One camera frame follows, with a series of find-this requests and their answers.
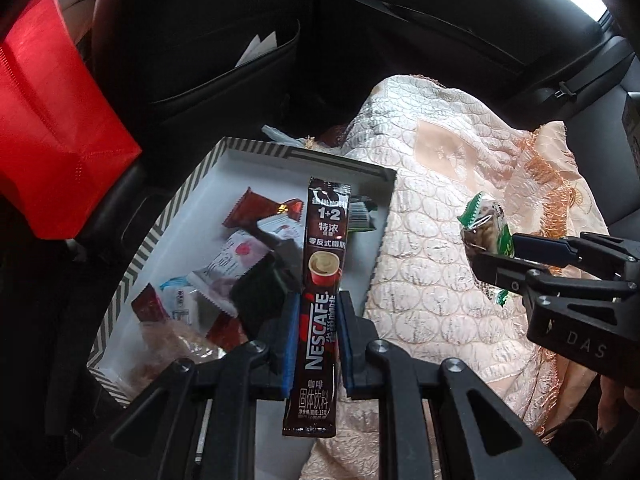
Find red fabric bag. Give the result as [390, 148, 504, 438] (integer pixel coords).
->
[1, 0, 141, 240]

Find white papers in pocket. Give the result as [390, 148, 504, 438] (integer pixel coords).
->
[235, 32, 278, 68]

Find Nescafe coffee stick sachet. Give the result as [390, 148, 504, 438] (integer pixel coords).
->
[282, 178, 350, 438]

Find black white snack packet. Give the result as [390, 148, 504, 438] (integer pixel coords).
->
[348, 195, 378, 232]

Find white striped-edge box tray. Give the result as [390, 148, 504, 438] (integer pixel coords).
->
[89, 138, 396, 387]

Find red gold snack packet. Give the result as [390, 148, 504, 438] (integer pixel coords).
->
[222, 188, 304, 229]

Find black car seat back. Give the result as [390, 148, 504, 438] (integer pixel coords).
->
[92, 0, 347, 130]

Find clear pink snack packet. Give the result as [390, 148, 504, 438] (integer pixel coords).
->
[257, 214, 305, 249]

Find peach embroidered fringed cloth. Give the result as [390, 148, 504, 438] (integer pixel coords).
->
[299, 74, 612, 480]

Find blue wrapper snack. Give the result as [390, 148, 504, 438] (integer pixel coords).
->
[160, 276, 198, 325]

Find clear bag brown snack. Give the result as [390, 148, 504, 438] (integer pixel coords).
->
[122, 320, 222, 396]

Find black seat belt buckle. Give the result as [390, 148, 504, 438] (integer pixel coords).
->
[553, 81, 577, 102]

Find red gold candy packet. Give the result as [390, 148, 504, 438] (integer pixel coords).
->
[206, 312, 247, 353]

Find white pink snack packet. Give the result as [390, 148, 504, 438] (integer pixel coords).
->
[186, 230, 270, 318]

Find green cartoon biscuit packet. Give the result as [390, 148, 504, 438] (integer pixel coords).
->
[456, 190, 516, 308]

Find red Golden Crown snack bar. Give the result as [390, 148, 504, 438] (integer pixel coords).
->
[131, 284, 169, 323]

